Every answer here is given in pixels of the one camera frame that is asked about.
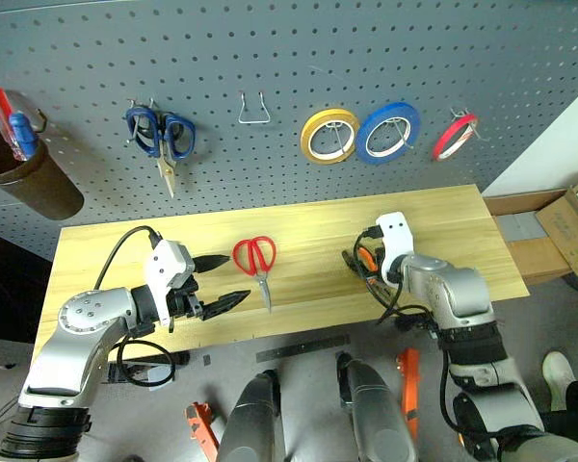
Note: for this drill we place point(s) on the black cup hook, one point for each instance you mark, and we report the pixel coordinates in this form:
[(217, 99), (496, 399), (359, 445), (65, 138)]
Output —
[(42, 120)]

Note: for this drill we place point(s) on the white shoe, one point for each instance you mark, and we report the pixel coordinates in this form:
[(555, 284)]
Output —
[(559, 375)]

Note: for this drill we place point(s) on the large open cardboard box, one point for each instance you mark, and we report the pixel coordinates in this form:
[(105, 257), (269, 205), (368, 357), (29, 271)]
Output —
[(534, 255)]

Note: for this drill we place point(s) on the red and blue pens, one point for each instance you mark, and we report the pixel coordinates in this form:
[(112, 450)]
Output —
[(0, 103)]

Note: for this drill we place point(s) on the orange black clamp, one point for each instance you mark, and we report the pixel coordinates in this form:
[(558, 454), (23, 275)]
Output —
[(202, 428), (409, 385)]

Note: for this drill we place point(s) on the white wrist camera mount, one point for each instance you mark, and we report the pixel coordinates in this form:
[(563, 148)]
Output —
[(161, 269), (395, 236)]

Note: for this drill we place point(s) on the red tape roll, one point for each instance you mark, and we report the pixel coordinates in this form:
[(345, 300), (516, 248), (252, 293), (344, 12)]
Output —
[(450, 134)]

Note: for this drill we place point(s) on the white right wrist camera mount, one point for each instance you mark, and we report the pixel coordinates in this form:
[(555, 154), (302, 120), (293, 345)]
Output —
[(395, 236)]

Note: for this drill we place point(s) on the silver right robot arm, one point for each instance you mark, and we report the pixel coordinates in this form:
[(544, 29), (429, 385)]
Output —
[(462, 298)]

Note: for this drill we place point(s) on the yellow tape roll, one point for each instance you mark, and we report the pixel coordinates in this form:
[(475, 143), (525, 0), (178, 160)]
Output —
[(308, 139)]

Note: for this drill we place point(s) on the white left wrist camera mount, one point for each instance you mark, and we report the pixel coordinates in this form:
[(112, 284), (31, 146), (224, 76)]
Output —
[(161, 269)]

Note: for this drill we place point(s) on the silver rounded robot leg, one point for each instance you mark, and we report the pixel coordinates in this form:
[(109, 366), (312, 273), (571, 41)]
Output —
[(250, 423), (380, 418)]

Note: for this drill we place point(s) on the grey perforated pegboard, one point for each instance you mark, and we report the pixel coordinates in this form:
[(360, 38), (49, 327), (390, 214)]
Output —
[(270, 48)]

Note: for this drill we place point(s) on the brown cylindrical tool cup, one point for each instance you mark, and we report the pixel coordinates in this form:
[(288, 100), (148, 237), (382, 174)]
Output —
[(43, 187)]

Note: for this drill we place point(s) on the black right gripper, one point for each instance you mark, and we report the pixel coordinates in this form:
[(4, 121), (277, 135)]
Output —
[(379, 255)]

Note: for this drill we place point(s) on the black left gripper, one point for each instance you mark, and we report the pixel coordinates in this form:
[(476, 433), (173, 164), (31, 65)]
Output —
[(189, 300)]

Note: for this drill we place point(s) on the blue tape roll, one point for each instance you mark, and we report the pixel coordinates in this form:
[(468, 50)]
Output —
[(366, 135)]

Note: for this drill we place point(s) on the black flat ruler strip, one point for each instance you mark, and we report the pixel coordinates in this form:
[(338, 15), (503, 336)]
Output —
[(303, 348)]

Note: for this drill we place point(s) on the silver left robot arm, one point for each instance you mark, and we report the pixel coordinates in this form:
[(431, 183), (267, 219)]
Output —
[(77, 337)]

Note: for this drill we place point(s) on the small printed cardboard box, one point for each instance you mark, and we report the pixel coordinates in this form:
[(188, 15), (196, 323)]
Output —
[(566, 226)]

